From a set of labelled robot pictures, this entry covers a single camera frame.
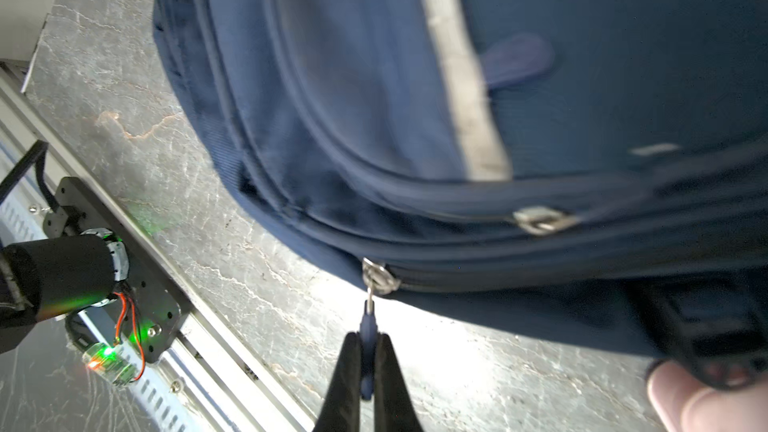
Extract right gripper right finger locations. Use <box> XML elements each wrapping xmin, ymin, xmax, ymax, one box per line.
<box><xmin>373</xmin><ymin>334</ymin><xmax>423</xmax><ymax>432</ymax></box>

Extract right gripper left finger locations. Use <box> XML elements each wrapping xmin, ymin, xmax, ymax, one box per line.
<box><xmin>312</xmin><ymin>332</ymin><xmax>362</xmax><ymax>432</ymax></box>

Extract pink pencil case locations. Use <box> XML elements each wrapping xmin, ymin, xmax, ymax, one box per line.
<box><xmin>646</xmin><ymin>361</ymin><xmax>767</xmax><ymax>432</ymax></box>

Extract navy blue student backpack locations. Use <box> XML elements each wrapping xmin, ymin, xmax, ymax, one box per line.
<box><xmin>153</xmin><ymin>0</ymin><xmax>767</xmax><ymax>390</ymax></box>

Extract aluminium front rail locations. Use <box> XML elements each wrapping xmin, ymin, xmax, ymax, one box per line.
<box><xmin>1</xmin><ymin>72</ymin><xmax>314</xmax><ymax>431</ymax></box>

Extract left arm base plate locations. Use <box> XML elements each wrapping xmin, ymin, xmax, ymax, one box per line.
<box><xmin>43</xmin><ymin>177</ymin><xmax>191</xmax><ymax>385</ymax></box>

